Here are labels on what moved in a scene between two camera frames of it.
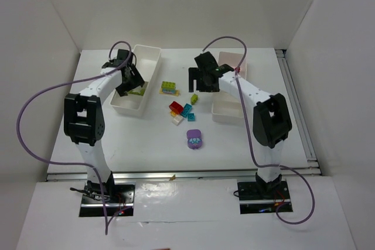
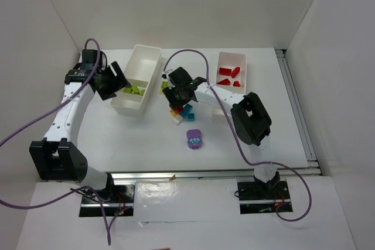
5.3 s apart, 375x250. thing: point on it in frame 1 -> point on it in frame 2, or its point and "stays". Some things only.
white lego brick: x=177 y=120 stays
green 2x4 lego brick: x=168 y=85 stays
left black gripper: x=129 y=85 -> x=111 y=83
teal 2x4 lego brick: x=186 y=109 stays
